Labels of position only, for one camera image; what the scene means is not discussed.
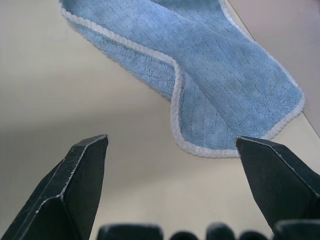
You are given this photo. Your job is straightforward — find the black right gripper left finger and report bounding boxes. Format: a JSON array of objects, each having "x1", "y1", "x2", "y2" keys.
[{"x1": 0, "y1": 134, "x2": 110, "y2": 240}]

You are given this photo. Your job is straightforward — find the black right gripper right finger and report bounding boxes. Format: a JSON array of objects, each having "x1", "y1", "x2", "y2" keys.
[{"x1": 235, "y1": 135, "x2": 320, "y2": 240}]

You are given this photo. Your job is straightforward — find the blue towel with white trim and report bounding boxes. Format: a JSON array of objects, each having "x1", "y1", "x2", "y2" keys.
[{"x1": 56, "y1": 0, "x2": 307, "y2": 159}]

